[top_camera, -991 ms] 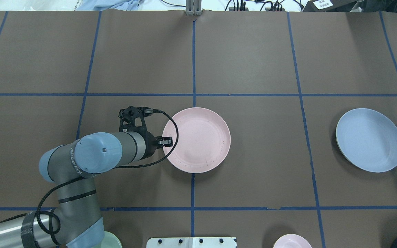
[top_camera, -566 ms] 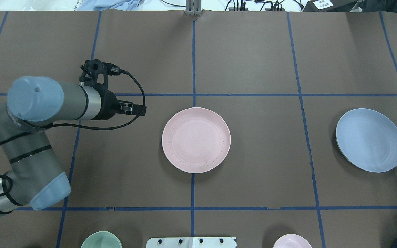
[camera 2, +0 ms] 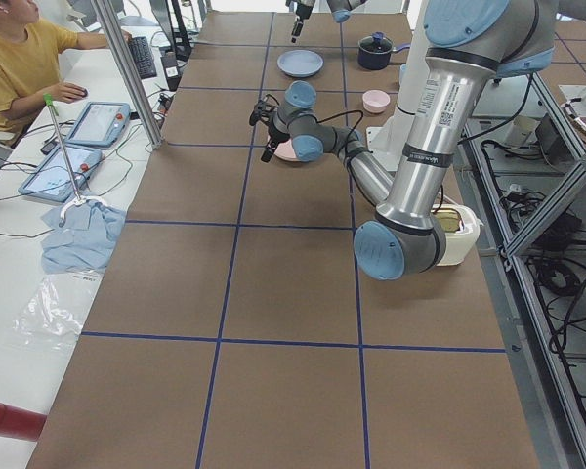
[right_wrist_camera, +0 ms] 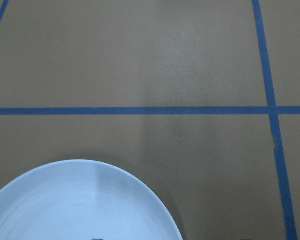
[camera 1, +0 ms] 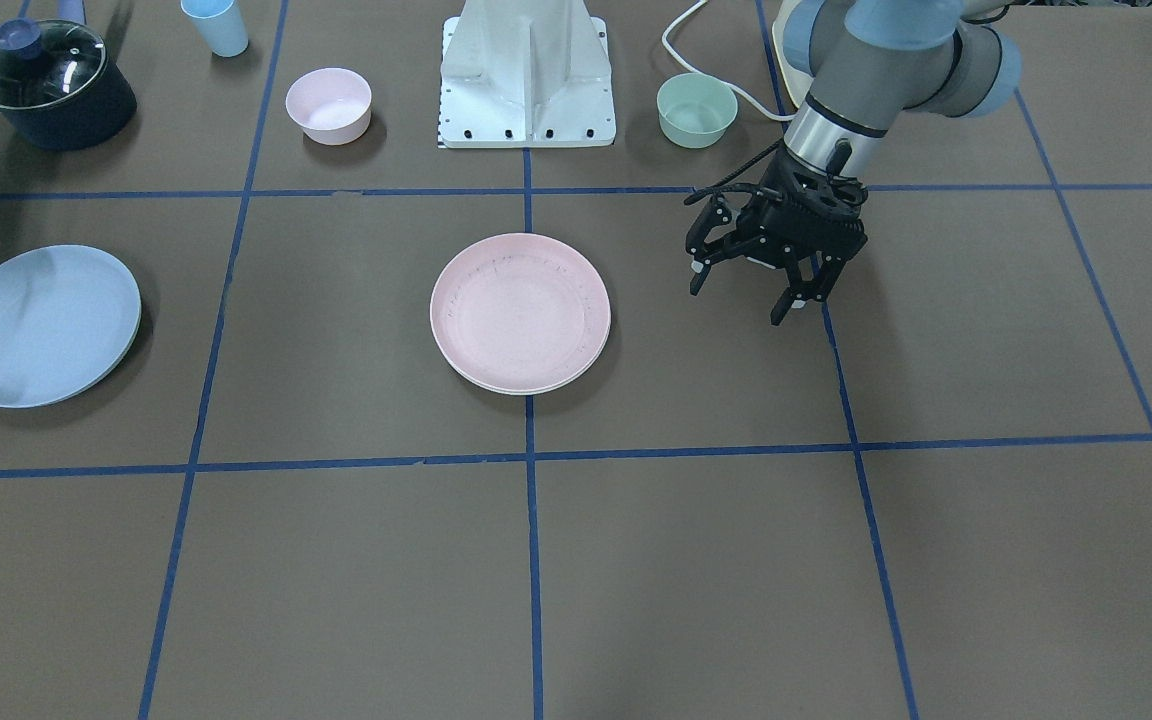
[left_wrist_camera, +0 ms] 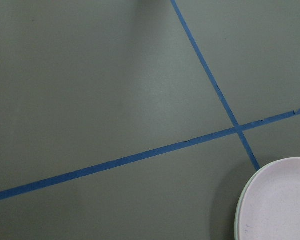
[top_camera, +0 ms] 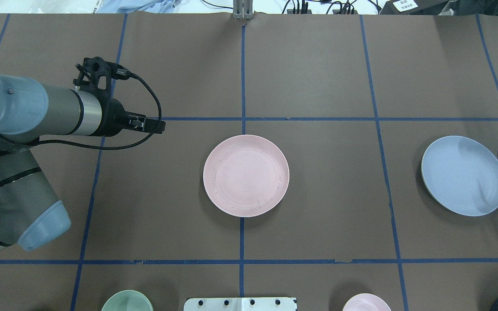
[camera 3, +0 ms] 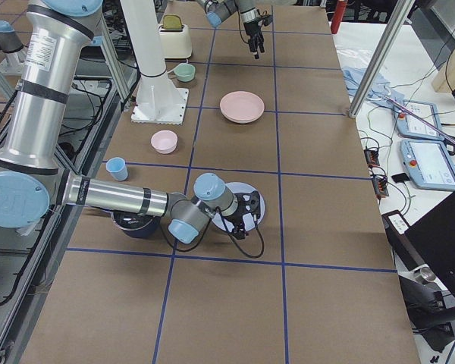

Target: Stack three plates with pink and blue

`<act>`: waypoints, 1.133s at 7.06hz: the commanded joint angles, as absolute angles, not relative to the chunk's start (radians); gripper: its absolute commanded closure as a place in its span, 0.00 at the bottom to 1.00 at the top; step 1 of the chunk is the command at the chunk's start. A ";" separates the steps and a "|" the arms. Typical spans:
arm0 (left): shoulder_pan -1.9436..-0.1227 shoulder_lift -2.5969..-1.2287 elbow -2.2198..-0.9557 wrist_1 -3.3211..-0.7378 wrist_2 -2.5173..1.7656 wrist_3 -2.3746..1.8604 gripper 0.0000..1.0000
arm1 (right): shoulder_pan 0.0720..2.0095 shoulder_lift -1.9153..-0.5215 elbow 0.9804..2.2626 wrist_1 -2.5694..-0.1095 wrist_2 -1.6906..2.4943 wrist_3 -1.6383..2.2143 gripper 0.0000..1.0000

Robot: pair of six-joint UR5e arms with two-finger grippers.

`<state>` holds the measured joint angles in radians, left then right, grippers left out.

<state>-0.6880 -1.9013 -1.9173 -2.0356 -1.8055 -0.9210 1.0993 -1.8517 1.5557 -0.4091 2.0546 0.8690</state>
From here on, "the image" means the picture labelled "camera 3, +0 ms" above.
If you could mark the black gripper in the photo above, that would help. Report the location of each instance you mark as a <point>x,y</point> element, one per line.
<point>251,29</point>
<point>234,218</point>

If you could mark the light blue plate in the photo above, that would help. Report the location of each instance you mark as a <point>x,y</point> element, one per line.
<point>242,191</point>

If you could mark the pink plate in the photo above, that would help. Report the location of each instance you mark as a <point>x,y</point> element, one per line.
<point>242,105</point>

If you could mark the green bowl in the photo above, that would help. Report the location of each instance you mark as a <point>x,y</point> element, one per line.
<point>185,72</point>

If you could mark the cream plate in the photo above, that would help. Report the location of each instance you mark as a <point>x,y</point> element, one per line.
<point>242,121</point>

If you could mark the cream toaster with bread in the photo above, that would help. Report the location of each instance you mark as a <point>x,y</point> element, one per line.
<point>175,37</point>

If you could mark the red cylinder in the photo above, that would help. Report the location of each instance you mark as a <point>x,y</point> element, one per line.
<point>338,15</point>

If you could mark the clear plastic bag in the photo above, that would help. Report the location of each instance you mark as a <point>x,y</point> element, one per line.
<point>354,57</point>

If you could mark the dark blue pot with lid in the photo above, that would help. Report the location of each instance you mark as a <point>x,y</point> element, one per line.
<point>133,225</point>

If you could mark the pink bowl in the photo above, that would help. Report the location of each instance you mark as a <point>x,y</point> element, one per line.
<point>164,141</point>

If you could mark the light blue cup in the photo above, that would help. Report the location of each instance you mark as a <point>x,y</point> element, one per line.
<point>117,168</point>

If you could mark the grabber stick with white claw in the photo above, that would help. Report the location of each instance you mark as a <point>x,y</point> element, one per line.
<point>406,111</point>

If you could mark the metal cup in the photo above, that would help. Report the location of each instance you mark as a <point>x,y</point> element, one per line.
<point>424,275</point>

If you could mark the near teach pendant tablet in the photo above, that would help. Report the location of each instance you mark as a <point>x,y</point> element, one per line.
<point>428,164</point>

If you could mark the black laptop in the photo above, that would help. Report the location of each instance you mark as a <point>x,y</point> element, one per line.
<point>430,240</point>

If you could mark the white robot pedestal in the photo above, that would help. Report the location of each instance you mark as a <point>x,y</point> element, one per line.
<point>158,100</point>

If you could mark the aluminium frame post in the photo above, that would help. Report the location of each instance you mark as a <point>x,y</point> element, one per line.
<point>396,21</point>

